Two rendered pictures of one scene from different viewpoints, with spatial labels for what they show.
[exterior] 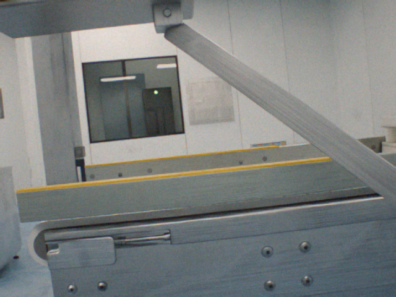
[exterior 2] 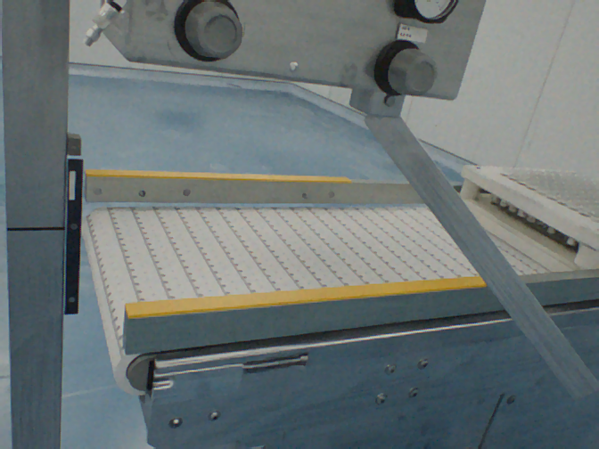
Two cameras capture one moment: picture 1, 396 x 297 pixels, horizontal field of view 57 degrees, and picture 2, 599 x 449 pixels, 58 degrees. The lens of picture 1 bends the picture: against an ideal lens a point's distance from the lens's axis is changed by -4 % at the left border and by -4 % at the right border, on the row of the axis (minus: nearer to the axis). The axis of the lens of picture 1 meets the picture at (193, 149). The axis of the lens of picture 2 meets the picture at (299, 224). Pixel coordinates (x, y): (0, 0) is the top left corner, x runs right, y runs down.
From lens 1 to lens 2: 0.30 m
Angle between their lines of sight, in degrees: 34
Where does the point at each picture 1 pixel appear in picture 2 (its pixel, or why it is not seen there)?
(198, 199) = (348, 322)
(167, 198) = (318, 322)
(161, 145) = not seen: outside the picture
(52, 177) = (19, 180)
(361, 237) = (471, 354)
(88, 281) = (198, 412)
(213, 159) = (272, 187)
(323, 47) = not seen: outside the picture
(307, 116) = (511, 280)
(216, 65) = (427, 190)
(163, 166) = (207, 189)
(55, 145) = (33, 129)
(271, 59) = not seen: outside the picture
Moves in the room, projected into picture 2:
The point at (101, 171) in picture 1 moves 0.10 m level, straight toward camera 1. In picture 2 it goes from (113, 184) to (151, 222)
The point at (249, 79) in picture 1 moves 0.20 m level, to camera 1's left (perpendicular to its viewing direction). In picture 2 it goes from (462, 221) to (213, 222)
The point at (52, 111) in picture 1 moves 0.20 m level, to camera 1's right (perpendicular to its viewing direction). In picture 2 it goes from (33, 70) to (226, 92)
